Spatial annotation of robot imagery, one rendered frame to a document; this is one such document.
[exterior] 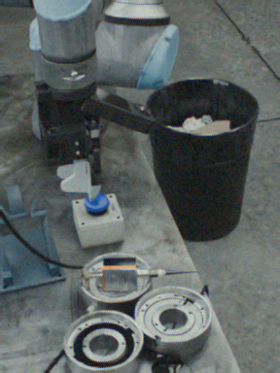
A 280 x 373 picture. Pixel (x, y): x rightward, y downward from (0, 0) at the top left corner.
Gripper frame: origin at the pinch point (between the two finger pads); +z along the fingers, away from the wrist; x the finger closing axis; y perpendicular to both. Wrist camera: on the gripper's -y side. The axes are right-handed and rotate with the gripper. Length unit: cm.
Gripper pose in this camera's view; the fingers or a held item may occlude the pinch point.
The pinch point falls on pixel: (95, 192)
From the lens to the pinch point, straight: 117.2
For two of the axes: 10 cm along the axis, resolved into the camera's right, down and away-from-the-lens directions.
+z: 0.4, 7.8, 6.3
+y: -9.8, 1.7, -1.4
